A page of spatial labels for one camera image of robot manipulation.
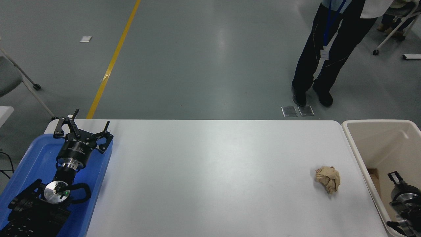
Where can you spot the grey chair with metal legs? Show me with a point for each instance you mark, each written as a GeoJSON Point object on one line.
{"type": "Point", "coordinates": [8, 77]}

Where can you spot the blue plastic tray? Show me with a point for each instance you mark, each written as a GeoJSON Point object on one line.
{"type": "Point", "coordinates": [36, 154]}

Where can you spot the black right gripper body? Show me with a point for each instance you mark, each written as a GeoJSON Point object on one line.
{"type": "Point", "coordinates": [407, 189]}

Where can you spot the tan paper ball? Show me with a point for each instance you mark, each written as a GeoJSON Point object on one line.
{"type": "Point", "coordinates": [329, 179]}

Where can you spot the white-framed wheeled chair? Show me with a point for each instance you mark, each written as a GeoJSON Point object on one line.
{"type": "Point", "coordinates": [375, 52]}

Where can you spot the large pale plastic bin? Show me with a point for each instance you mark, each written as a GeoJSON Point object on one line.
{"type": "Point", "coordinates": [378, 144]}

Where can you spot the metal floor plate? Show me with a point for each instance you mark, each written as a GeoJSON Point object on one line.
{"type": "Point", "coordinates": [289, 111]}
{"type": "Point", "coordinates": [306, 111]}

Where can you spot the white bar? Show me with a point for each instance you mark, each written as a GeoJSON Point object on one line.
{"type": "Point", "coordinates": [412, 57]}

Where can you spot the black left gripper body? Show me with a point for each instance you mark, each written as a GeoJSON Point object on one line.
{"type": "Point", "coordinates": [76, 148]}

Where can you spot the person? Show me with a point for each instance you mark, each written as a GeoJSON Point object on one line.
{"type": "Point", "coordinates": [396, 33]}
{"type": "Point", "coordinates": [309, 59]}

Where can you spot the white paper scrap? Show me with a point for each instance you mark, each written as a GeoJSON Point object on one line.
{"type": "Point", "coordinates": [86, 39]}

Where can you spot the small white table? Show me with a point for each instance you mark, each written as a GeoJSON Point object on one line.
{"type": "Point", "coordinates": [5, 113]}

